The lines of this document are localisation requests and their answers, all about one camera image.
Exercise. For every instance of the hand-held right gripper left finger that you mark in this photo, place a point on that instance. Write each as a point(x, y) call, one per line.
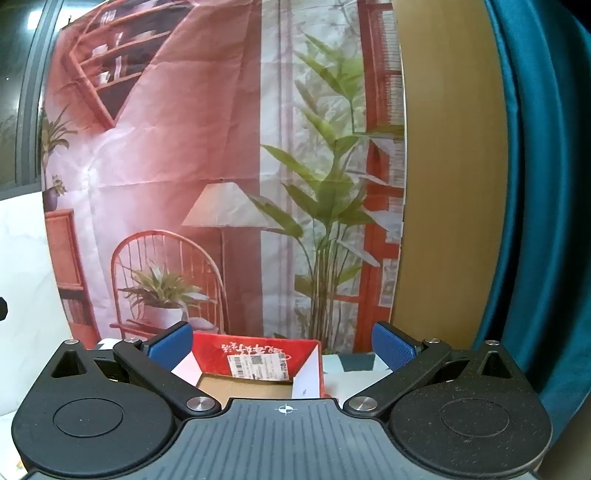
point(170, 344)

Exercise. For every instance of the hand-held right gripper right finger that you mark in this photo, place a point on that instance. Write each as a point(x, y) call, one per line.
point(392, 344)

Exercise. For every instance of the red strawberry print box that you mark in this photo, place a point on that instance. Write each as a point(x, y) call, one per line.
point(210, 353)

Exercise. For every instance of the white printed tablecloth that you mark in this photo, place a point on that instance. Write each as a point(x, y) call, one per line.
point(351, 374)

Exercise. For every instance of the yellow wooden panel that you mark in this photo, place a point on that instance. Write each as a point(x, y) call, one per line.
point(443, 184)

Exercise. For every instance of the printed room scene backdrop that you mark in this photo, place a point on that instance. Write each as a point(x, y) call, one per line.
point(184, 138)

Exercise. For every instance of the teal curtain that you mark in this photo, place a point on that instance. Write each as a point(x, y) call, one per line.
point(545, 184)

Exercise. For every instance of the dark framed window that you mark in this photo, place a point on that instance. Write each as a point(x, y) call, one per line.
point(18, 92)

